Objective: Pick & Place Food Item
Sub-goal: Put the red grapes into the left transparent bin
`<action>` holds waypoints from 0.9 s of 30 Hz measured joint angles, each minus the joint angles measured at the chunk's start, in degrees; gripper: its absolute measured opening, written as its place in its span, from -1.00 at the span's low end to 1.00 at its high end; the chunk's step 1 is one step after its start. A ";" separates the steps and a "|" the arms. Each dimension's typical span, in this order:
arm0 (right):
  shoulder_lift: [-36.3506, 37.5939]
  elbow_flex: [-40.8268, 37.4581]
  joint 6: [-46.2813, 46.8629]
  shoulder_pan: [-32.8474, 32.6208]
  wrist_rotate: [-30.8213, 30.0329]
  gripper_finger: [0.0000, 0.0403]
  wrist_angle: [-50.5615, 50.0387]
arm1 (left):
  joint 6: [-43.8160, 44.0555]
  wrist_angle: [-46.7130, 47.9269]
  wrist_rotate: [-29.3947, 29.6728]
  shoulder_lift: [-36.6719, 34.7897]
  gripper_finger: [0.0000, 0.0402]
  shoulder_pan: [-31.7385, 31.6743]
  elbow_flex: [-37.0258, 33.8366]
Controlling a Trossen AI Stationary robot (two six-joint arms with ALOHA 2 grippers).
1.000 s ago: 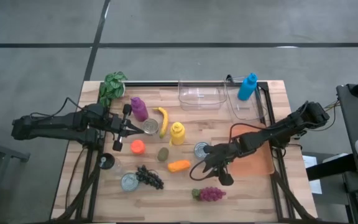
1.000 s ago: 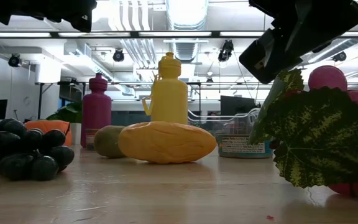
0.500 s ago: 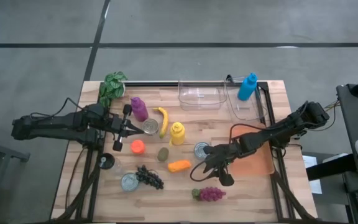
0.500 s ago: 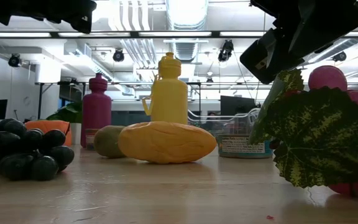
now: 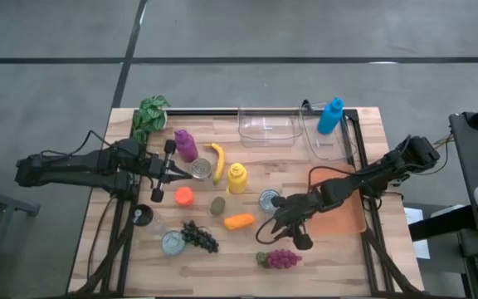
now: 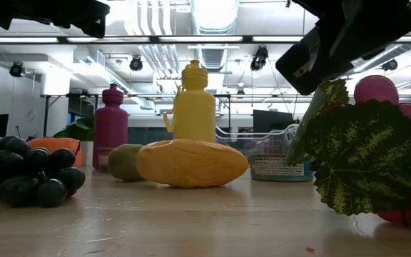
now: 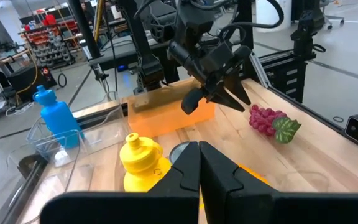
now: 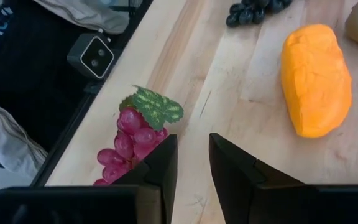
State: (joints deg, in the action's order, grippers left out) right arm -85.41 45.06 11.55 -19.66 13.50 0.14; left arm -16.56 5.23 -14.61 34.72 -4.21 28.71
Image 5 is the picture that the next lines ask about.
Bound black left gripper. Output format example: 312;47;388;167
149;140;193;203

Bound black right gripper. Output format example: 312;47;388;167
270;186;327;250

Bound silver tin can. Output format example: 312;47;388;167
161;230;187;257
189;158;213;181

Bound purple plastic bottle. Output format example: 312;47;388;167
173;129;199;164

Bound red toy grapes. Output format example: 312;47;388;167
256;248;303;270

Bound labelled tuna can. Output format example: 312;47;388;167
258;189;281;213

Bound yellow toy banana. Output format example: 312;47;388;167
203;142;227;186

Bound orange toy fruit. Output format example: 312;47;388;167
223;213;256;232

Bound brown toy kiwi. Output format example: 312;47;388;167
209;196;227;217

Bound yellow plastic bottle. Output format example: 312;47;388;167
225;162;249;196

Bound blue plastic bottle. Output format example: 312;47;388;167
316;96;345;135

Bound orange round container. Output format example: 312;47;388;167
173;186;195;208

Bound orange translucent bin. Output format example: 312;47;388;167
307;164;368;236

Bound black toy grapes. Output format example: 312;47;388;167
179;219;220;254

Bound potted green plant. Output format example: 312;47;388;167
132;95;172;145

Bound clear plastic bin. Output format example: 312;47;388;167
300;101;359;163
237;106;305;149

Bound white paper sheet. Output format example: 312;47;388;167
402;206;431;261

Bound black desk beam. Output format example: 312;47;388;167
407;202;478;243

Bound grey metal stand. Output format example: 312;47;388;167
0;181;41;299

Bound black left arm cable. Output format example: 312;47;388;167
39;130;120;158

